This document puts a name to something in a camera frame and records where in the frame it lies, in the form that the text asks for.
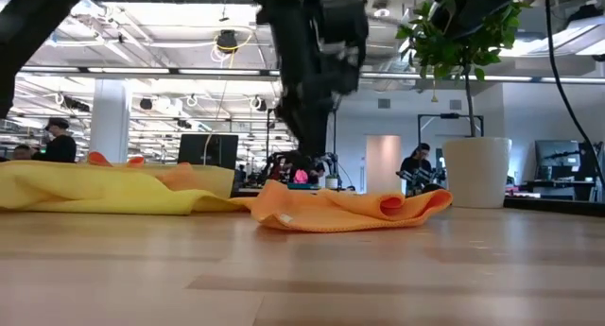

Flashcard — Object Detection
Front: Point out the black rig frame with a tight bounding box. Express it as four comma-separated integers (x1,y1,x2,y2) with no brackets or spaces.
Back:
417,112,485,147

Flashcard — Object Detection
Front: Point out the plain orange microfiber towel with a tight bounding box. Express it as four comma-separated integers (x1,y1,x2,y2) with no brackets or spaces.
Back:
86,150,196,195

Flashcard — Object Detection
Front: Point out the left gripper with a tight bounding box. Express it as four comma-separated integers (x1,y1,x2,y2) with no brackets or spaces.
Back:
254,0,355,160

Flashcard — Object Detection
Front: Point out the black monitor back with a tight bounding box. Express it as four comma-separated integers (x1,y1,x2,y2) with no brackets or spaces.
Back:
177,133,240,171

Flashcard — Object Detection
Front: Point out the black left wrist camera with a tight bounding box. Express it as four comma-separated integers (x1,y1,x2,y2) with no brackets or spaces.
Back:
323,0,371,53

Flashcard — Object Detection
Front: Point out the black right camera cable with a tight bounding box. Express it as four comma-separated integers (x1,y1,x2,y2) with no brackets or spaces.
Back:
542,0,605,186

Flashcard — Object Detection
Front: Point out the long ceiling light strip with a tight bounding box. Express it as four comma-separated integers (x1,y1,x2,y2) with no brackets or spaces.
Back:
18,65,605,84

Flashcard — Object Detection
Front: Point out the yellow microfiber towel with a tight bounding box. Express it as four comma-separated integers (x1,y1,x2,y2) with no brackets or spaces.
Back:
0,159,254,217

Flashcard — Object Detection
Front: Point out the orange towel with white label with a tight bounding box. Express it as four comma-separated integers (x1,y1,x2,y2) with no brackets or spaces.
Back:
231,179,455,234

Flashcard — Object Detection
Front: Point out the white building column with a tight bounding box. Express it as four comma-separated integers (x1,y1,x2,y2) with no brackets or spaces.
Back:
88,77,132,164

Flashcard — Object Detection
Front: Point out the green plant in white pot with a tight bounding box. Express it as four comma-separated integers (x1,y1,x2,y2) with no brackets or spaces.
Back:
395,0,531,210

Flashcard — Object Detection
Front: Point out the person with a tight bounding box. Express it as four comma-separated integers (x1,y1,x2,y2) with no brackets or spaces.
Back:
398,142,435,196
31,116,78,164
9,144,34,163

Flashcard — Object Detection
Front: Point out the grey computer monitor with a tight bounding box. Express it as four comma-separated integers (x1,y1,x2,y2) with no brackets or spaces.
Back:
534,139,582,171

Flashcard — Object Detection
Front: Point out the black ceiling cable reel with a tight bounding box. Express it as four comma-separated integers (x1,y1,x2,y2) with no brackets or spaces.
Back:
216,28,240,54

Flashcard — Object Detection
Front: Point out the black aluminium table frame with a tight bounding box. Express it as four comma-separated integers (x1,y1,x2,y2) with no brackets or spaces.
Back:
502,196,605,218

